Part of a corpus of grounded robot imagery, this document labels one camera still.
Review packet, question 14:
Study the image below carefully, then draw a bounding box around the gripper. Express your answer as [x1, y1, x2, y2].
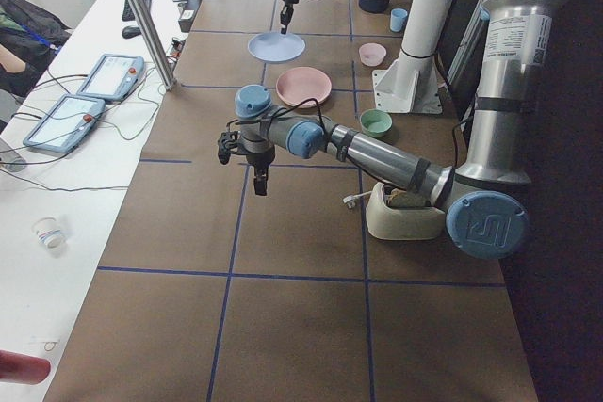
[240, 137, 275, 168]
[280, 0, 300, 35]

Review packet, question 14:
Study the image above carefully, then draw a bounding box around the blue plate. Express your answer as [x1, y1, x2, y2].
[248, 32, 306, 64]

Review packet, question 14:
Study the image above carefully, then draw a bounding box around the pink plate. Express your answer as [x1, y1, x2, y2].
[275, 67, 332, 106]

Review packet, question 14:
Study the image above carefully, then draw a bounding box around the pink bowl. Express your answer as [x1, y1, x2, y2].
[358, 42, 387, 67]

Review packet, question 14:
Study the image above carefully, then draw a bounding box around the white toaster plug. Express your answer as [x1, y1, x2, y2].
[342, 191, 371, 209]

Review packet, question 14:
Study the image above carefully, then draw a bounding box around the light blue cup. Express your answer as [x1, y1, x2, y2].
[389, 8, 408, 33]

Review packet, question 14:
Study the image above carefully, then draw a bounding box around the green bowl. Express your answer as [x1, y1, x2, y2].
[359, 109, 393, 138]

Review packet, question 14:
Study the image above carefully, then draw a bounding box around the cream toaster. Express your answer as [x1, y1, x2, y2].
[366, 183, 446, 241]

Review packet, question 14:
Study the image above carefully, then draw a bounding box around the black computer mouse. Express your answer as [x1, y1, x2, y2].
[122, 25, 141, 40]

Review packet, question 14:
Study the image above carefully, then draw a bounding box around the far teach pendant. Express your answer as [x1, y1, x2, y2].
[76, 54, 145, 104]

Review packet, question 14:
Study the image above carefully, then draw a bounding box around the teach pendant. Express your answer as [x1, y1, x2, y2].
[23, 94, 106, 154]
[76, 54, 145, 104]

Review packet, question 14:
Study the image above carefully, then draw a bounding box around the near teach pendant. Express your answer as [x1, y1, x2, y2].
[23, 94, 106, 154]

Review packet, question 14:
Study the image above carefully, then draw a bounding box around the paper cup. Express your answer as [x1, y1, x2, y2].
[32, 217, 65, 249]

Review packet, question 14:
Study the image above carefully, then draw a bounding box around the person at desk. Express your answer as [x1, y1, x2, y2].
[1, 0, 71, 97]

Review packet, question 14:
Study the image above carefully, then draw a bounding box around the red cylinder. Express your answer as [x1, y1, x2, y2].
[0, 350, 51, 385]

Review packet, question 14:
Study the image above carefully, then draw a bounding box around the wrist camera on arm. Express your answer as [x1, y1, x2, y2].
[218, 130, 240, 165]

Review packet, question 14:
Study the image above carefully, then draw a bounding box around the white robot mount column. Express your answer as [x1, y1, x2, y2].
[373, 0, 452, 115]

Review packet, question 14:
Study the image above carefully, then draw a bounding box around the aluminium frame post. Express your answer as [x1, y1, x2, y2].
[128, 0, 176, 91]

